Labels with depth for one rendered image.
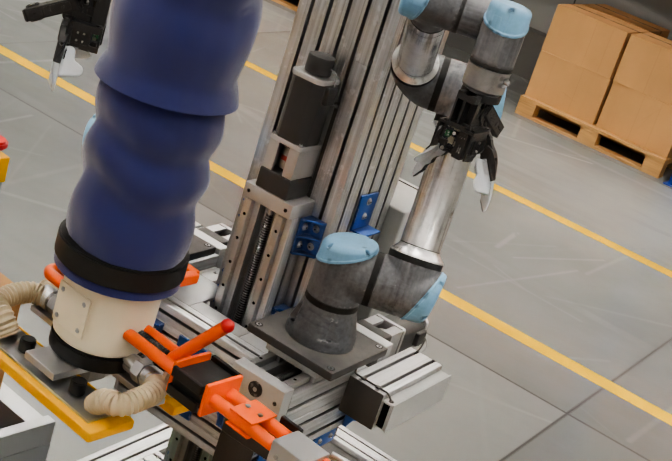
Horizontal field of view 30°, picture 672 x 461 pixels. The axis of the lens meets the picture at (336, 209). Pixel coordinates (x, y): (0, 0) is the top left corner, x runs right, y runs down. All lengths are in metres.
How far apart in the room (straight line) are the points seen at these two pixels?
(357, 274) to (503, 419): 2.48
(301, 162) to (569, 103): 6.86
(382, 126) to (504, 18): 0.73
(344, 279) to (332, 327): 0.11
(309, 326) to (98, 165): 0.74
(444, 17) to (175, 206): 0.57
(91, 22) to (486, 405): 2.91
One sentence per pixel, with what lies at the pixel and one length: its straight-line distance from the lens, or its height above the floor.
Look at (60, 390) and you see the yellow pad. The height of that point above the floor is 1.08.
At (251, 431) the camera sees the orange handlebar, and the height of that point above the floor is 1.18.
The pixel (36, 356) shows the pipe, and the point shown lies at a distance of 2.19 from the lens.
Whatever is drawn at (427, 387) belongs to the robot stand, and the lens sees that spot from 2.82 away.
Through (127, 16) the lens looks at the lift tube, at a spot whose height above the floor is 1.71.
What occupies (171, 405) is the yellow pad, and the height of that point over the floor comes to 1.07.
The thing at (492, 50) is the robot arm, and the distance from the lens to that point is 2.11.
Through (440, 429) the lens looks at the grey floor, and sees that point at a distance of 4.71.
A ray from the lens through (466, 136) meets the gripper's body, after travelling 2.12.
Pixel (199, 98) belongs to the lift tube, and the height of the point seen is 1.62.
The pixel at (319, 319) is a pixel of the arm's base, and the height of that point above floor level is 1.10.
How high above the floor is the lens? 2.20
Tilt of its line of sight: 20 degrees down
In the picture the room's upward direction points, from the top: 18 degrees clockwise
